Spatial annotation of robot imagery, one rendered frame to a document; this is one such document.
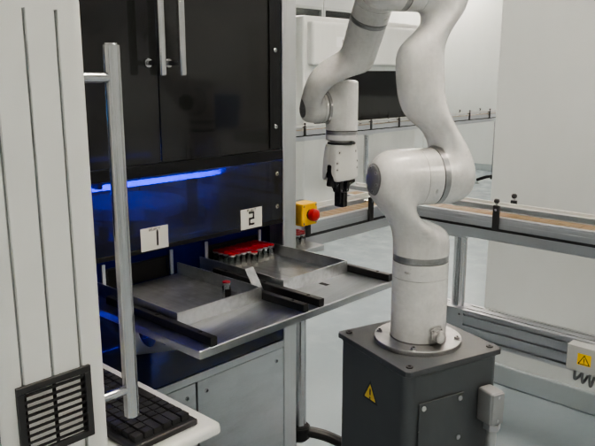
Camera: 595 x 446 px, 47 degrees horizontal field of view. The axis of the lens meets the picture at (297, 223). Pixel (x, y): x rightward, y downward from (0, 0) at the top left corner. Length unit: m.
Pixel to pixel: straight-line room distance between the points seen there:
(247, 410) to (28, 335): 1.25
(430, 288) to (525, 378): 1.95
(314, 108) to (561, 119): 1.55
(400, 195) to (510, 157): 1.84
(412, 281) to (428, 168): 0.24
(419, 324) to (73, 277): 0.75
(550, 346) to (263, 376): 1.03
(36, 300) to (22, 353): 0.08
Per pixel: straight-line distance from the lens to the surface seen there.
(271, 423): 2.31
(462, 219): 2.62
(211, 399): 2.08
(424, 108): 1.43
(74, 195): 1.04
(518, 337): 2.65
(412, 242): 1.44
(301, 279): 1.83
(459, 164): 1.45
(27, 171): 1.00
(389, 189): 1.38
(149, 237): 1.80
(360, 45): 1.69
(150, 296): 1.79
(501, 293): 3.32
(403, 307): 1.49
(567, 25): 3.09
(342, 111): 1.79
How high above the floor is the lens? 1.44
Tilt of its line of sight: 12 degrees down
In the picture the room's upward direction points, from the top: straight up
